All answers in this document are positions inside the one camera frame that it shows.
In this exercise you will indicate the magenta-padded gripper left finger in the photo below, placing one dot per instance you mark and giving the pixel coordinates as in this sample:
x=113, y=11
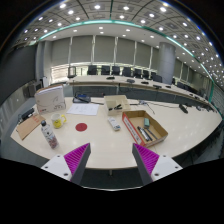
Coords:
x=75, y=160

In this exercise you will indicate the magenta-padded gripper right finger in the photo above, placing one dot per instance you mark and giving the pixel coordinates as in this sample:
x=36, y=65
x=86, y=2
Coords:
x=148, y=160

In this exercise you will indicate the clear water bottle black cap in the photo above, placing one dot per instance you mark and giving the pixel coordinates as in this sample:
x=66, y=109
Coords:
x=50, y=135

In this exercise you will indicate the black tool in brown box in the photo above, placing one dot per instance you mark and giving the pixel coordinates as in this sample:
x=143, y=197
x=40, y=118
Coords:
x=144, y=133

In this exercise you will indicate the brown cardboard box red label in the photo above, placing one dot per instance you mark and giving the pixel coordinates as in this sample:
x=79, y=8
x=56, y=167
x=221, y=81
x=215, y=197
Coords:
x=160, y=131

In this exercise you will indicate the flat round red coaster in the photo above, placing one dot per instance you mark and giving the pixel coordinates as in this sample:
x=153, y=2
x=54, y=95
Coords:
x=81, y=127

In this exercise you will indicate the small teal tool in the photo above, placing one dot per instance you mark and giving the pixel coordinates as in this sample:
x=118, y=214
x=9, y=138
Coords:
x=146, y=122

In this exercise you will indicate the white and yellow mug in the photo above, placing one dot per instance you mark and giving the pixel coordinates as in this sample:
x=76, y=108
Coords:
x=57, y=121

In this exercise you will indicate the flat brown cardboard envelope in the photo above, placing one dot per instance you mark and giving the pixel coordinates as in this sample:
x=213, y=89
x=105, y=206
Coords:
x=29, y=126

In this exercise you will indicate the black tool in white box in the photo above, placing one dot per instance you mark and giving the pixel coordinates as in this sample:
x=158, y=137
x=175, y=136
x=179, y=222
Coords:
x=116, y=107

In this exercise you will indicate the black desk device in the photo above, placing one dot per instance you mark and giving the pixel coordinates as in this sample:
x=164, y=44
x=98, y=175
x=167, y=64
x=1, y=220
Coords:
x=82, y=98

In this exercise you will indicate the black table microphone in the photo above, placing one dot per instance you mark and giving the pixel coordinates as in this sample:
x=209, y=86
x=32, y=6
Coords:
x=183, y=108

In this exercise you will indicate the white paper ream box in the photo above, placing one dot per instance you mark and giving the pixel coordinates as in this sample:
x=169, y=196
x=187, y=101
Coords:
x=50, y=98

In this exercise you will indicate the open white cardboard box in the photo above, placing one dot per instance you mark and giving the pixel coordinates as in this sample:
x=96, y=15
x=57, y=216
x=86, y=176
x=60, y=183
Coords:
x=111, y=100

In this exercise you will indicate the grey monitor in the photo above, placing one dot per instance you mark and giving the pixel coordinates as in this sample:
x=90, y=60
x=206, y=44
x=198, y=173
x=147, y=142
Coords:
x=33, y=89

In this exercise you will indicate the long curved conference table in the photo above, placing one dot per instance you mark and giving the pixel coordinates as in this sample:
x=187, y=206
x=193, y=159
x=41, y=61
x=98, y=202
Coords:
x=100, y=80

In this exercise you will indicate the row of black office chairs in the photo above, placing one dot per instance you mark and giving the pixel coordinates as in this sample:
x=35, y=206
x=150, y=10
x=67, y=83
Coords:
x=115, y=70

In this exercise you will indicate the ceiling lights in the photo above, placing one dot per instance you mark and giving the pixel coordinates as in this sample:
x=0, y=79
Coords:
x=97, y=6

